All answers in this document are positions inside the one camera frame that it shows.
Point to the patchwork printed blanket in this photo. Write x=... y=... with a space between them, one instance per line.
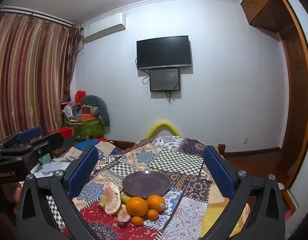
x=169 y=155

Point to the small tangerine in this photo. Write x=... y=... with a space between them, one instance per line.
x=137 y=220
x=153 y=214

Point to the curtain rod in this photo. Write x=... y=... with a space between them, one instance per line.
x=38 y=15

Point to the orange with sticker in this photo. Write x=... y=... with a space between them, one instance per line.
x=155 y=201

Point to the small pomelo segment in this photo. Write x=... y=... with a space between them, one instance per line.
x=123 y=216

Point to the white cloth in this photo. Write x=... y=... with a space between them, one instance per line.
x=53 y=167

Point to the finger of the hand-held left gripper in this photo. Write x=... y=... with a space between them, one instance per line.
x=51 y=140
x=28 y=133

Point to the striped red curtain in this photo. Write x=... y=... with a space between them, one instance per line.
x=31 y=67

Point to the yellow chair back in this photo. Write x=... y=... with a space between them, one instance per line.
x=162 y=124

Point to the blue cloth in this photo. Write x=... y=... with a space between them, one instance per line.
x=87 y=145

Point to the wooden door frame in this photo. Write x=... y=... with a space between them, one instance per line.
x=298 y=80

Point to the large pomelo segment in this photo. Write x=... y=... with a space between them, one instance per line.
x=112 y=201

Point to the white air conditioner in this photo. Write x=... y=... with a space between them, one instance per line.
x=104 y=27

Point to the red box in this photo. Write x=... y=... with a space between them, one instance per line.
x=65 y=132

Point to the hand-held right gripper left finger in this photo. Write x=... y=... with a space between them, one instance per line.
x=84 y=172

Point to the dark purple plate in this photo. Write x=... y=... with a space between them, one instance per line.
x=146 y=183

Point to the dark red plum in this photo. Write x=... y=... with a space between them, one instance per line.
x=122 y=224

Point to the small black monitor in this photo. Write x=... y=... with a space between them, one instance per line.
x=164 y=80

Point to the person's left hand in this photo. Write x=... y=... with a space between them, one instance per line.
x=16 y=191

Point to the black wall television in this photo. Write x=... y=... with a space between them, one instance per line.
x=164 y=52

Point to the green fabric basket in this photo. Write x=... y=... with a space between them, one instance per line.
x=90 y=130

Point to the yellow-green cane piece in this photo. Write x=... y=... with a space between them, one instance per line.
x=124 y=198
x=103 y=202

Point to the orange box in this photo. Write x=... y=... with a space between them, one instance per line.
x=85 y=117

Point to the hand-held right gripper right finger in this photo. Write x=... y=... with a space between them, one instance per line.
x=217 y=172

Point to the wooden upper cabinet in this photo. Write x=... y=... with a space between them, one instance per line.
x=261 y=2

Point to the large orange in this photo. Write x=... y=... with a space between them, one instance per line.
x=136 y=206

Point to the white wall outlet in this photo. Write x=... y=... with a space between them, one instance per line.
x=244 y=140

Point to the red plush toy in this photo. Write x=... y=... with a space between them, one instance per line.
x=79 y=96

